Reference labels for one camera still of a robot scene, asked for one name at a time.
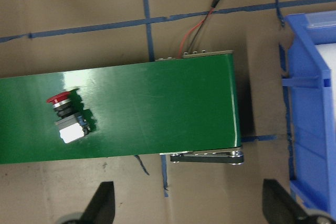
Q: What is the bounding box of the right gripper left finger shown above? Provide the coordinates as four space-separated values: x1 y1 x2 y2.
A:
79 182 116 224

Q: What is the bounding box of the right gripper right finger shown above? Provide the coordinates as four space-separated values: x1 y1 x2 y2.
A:
262 179 309 223

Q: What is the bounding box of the red mushroom push button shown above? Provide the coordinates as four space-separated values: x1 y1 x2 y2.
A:
46 91 90 144

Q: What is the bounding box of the right blue plastic bin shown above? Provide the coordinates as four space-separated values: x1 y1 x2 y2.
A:
281 11 335 216

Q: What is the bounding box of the green conveyor belt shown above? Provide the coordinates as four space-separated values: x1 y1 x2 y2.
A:
1 50 244 165

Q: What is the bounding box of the white foam pad right bin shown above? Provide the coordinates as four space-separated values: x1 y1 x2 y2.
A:
314 42 336 120

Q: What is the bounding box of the red black conveyor wire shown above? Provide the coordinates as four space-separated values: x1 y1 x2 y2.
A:
178 0 235 59

